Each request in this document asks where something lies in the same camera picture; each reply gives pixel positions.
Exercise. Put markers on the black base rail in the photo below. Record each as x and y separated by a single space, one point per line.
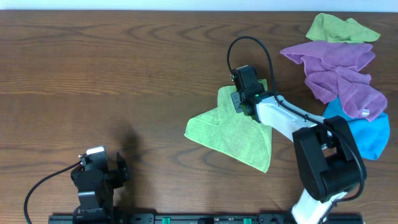
174 219

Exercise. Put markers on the blue microfiber cloth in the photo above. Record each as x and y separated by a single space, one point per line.
370 137

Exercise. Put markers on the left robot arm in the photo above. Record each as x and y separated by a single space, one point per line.
98 205

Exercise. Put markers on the olive green cloth at back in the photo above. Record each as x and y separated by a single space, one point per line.
332 29

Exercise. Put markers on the purple microfiber cloth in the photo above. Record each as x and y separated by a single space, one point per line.
332 70

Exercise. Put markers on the light green microfiber cloth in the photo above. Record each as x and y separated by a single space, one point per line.
231 133

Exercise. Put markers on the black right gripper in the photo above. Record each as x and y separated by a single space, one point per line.
236 98

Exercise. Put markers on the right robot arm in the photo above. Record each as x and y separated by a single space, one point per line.
328 160

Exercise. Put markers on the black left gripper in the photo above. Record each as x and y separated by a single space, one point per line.
117 173

